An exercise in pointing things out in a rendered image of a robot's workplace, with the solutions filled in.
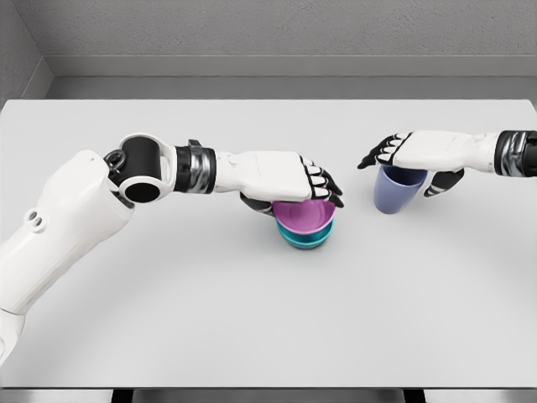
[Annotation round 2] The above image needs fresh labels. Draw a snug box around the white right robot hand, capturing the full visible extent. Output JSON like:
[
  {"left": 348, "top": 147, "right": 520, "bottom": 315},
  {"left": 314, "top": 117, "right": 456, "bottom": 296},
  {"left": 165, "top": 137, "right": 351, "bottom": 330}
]
[{"left": 357, "top": 130, "right": 467, "bottom": 198}]

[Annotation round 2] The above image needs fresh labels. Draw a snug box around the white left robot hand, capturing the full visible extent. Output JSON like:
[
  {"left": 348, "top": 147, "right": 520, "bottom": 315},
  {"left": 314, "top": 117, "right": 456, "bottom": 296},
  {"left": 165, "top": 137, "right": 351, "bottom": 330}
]
[{"left": 239, "top": 150, "right": 346, "bottom": 217}]

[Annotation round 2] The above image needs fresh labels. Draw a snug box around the pink bowl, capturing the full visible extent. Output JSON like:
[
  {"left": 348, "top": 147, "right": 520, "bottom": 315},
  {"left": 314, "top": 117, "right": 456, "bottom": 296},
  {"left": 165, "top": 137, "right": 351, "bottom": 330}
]
[{"left": 271, "top": 199, "right": 337, "bottom": 235}]

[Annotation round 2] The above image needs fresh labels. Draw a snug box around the lavender blue cup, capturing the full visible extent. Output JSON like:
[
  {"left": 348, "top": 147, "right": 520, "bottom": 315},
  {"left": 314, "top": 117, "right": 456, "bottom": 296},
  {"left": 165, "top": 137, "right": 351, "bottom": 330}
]
[{"left": 374, "top": 164, "right": 429, "bottom": 215}]

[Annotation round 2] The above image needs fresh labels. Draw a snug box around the teal bowl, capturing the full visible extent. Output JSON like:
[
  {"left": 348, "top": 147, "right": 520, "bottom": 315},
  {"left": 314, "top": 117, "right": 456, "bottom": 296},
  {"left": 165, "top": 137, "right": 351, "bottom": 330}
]
[{"left": 275, "top": 219, "right": 335, "bottom": 251}]

